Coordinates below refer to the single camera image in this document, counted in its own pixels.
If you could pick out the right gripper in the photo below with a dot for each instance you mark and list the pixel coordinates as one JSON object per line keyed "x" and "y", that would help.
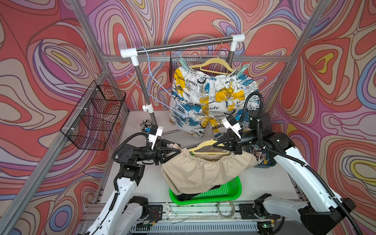
{"x": 231, "y": 144}

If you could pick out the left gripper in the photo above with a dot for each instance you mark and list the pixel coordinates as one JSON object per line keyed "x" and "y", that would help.
{"x": 158, "y": 153}

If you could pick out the pink clothespin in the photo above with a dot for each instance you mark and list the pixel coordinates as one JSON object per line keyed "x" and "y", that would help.
{"x": 175, "y": 146}

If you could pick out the yellow hanger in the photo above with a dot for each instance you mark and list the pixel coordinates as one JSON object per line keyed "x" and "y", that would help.
{"x": 218, "y": 65}
{"x": 204, "y": 148}

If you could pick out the beige shorts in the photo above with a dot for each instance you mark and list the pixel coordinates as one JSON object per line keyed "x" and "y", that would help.
{"x": 199, "y": 173}

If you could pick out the black shorts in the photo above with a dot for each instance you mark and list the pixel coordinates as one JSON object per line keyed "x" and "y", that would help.
{"x": 187, "y": 197}

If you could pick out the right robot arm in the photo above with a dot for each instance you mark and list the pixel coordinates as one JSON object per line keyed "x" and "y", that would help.
{"x": 324, "y": 208}

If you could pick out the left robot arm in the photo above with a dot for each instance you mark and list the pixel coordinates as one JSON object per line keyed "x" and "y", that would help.
{"x": 123, "y": 209}

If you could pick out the printed white blue yellow shorts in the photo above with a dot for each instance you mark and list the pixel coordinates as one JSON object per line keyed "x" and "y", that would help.
{"x": 199, "y": 101}

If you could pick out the yellow hanger front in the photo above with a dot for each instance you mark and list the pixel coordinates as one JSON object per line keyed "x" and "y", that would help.
{"x": 218, "y": 65}

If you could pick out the green clothespin on printed shorts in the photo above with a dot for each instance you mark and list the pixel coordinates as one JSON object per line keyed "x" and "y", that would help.
{"x": 239, "y": 72}

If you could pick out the cup of pens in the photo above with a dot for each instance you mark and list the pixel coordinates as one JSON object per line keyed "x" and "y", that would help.
{"x": 145, "y": 124}

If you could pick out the dark teal clothespin bin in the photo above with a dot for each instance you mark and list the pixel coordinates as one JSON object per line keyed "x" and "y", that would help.
{"x": 262, "y": 157}

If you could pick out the green plastic basket tray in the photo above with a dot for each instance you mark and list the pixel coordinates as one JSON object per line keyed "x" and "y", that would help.
{"x": 227, "y": 192}

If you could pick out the clear tape roll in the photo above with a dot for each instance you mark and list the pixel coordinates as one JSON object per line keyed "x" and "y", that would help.
{"x": 226, "y": 210}

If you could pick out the green clothespin near rack top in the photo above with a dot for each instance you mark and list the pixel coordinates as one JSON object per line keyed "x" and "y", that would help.
{"x": 183, "y": 62}

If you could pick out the clothes rack with steel bar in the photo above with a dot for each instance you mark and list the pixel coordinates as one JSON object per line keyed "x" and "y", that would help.
{"x": 134, "y": 54}

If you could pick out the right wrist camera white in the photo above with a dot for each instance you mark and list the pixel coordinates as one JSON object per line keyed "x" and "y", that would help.
{"x": 233, "y": 125}

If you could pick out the black wire basket left wall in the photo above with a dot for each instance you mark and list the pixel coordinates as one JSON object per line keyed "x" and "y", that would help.
{"x": 98, "y": 111}

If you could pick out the black wire basket wall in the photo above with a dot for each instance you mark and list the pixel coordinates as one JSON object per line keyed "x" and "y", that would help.
{"x": 191, "y": 57}
{"x": 98, "y": 111}

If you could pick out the black wire basket back wall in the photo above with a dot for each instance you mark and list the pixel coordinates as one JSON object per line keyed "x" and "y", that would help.
{"x": 191, "y": 57}

